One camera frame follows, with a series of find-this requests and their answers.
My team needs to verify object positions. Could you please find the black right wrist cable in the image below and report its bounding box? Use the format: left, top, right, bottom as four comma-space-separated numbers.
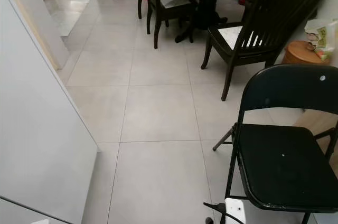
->
203, 202, 243, 224

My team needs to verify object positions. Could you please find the white printed plastic bag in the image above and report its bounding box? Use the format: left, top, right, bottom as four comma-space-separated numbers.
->
304, 19, 338, 62

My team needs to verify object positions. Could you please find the black folding chair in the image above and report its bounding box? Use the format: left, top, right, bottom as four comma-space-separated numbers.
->
213, 64, 338, 224

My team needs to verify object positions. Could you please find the large white cabinet panel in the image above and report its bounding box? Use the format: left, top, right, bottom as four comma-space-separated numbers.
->
0, 0, 100, 224

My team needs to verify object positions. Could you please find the round brown wooden stool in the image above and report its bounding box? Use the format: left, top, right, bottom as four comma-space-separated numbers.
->
283, 41, 331, 66

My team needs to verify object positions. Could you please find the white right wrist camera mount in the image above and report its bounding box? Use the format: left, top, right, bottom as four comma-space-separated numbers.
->
223, 198, 247, 224

